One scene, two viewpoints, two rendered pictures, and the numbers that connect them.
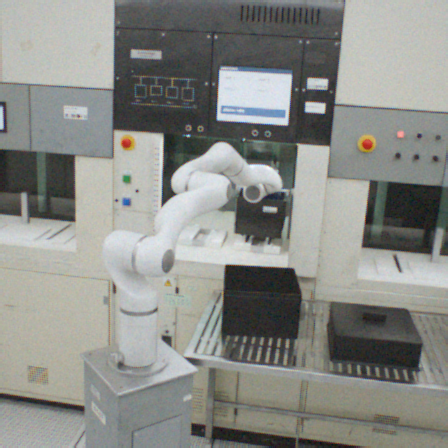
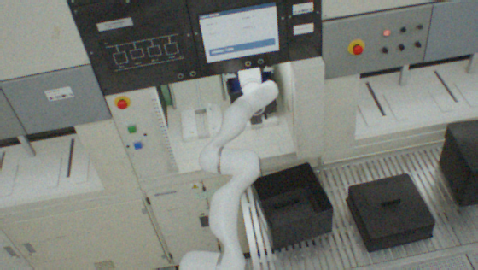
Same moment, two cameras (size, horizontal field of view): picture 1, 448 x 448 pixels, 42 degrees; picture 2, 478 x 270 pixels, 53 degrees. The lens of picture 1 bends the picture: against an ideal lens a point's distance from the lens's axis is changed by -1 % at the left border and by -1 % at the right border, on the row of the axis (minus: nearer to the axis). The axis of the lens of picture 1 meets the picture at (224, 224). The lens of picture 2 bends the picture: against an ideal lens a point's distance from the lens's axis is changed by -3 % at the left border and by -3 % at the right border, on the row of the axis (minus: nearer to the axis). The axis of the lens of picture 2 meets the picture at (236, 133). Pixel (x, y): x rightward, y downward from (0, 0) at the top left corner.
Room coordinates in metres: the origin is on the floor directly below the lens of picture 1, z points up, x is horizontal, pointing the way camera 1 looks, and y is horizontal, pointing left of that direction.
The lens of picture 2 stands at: (0.81, 0.25, 2.59)
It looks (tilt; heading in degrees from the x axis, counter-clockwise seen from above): 45 degrees down; 350
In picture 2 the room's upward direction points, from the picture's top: 9 degrees counter-clockwise
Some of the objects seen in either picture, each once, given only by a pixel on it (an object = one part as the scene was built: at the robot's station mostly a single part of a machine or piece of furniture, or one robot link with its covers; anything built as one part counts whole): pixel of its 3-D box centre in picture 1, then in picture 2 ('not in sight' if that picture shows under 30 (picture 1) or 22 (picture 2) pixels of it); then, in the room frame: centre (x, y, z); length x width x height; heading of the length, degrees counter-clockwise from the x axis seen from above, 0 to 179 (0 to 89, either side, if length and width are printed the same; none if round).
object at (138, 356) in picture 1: (138, 335); not in sight; (1.66, 0.25, 0.85); 0.19 x 0.19 x 0.18
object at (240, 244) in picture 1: (259, 241); (253, 112); (2.60, -0.17, 0.89); 0.22 x 0.21 x 0.04; 172
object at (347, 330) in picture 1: (372, 329); (389, 208); (1.86, -0.54, 0.83); 0.29 x 0.29 x 0.13; 84
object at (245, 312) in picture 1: (259, 299); (291, 205); (2.01, -0.15, 0.85); 0.28 x 0.28 x 0.17; 0
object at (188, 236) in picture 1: (202, 235); (201, 121); (2.64, 0.10, 0.89); 0.22 x 0.21 x 0.04; 172
